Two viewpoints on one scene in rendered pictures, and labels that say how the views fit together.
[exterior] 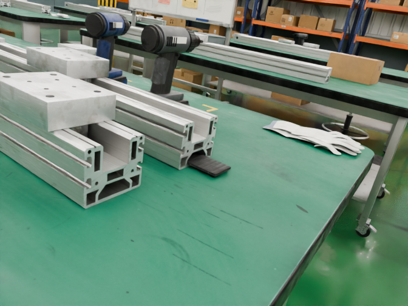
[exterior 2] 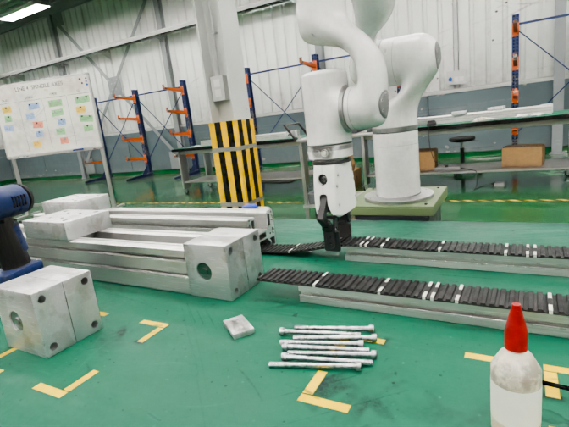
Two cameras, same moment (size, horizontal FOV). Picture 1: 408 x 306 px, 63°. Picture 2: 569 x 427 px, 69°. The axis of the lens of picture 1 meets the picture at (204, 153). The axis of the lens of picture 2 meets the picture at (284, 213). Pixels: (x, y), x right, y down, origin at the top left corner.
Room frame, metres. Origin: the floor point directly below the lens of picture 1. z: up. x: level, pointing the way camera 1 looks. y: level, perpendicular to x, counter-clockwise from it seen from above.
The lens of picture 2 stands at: (1.73, 0.82, 1.06)
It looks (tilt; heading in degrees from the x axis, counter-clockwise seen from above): 13 degrees down; 179
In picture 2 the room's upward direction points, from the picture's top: 7 degrees counter-clockwise
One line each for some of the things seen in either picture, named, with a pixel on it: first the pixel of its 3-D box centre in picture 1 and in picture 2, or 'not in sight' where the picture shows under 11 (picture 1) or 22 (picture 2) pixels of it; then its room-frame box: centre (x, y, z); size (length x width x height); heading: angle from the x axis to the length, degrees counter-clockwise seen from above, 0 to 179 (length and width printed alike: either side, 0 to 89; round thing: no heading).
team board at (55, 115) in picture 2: not in sight; (56, 152); (-4.33, -2.10, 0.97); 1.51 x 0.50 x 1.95; 79
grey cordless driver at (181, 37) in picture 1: (173, 73); not in sight; (0.83, 0.10, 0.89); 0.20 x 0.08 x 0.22; 148
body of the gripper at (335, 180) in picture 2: not in sight; (333, 184); (0.94, 0.94, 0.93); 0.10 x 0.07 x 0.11; 147
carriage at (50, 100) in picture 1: (52, 105); (77, 208); (0.49, 0.24, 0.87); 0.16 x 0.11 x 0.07; 57
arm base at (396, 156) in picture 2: not in sight; (396, 164); (0.58, 1.17, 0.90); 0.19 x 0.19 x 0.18
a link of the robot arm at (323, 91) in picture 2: not in sight; (328, 107); (0.94, 0.94, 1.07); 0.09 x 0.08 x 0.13; 53
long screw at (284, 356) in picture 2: not in sight; (325, 359); (1.30, 0.86, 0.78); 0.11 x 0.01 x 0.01; 71
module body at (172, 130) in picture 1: (68, 88); (74, 250); (0.78, 0.35, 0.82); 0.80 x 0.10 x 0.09; 57
